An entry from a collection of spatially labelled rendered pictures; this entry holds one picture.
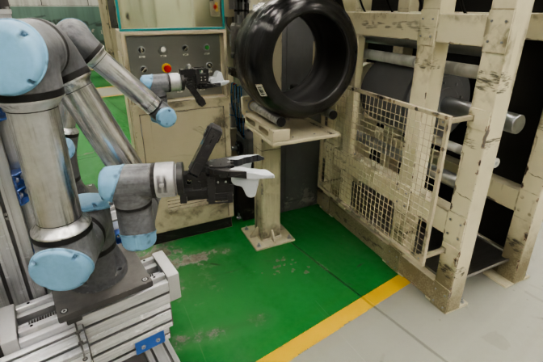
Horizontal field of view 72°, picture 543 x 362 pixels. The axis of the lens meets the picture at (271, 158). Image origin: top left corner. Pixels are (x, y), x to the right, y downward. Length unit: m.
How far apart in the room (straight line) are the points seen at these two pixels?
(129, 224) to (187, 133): 1.42
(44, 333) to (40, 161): 0.48
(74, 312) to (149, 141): 1.30
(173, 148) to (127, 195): 1.43
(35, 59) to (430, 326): 1.86
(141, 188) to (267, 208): 1.57
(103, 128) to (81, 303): 0.43
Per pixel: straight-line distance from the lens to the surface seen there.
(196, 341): 1.88
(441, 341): 2.00
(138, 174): 0.80
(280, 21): 1.61
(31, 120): 0.79
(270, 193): 2.26
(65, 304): 1.08
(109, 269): 1.07
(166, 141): 2.20
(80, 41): 1.39
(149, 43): 2.14
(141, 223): 0.84
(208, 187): 0.79
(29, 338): 1.13
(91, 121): 0.90
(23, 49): 0.74
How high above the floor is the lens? 1.38
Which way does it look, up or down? 22 degrees down
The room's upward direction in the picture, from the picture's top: straight up
